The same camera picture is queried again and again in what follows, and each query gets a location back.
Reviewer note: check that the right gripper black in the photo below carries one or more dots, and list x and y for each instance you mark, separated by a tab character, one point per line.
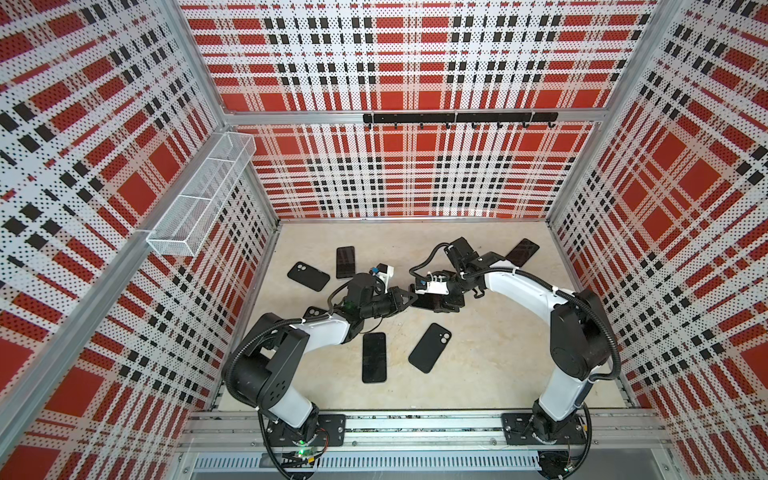
451	304

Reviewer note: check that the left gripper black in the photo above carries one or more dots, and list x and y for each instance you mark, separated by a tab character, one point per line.
395	294

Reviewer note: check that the black phone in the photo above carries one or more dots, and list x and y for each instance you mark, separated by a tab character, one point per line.
345	262
374	358
430	302
522	252

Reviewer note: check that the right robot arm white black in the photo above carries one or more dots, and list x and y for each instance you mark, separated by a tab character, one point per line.
582	342

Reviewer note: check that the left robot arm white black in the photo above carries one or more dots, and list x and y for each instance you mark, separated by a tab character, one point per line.
260	371

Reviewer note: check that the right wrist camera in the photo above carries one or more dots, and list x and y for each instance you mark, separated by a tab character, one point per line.
433	285

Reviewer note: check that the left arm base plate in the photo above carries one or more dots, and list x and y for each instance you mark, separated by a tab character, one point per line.
319	430

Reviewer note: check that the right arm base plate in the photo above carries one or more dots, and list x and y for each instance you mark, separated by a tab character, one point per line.
534	429

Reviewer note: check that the black hook rail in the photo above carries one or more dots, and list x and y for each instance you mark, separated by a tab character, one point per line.
523	118

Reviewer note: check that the aluminium front rail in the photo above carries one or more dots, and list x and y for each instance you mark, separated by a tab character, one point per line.
433	430

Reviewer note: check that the wire mesh wall basket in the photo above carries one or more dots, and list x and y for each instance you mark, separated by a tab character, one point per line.
187	223

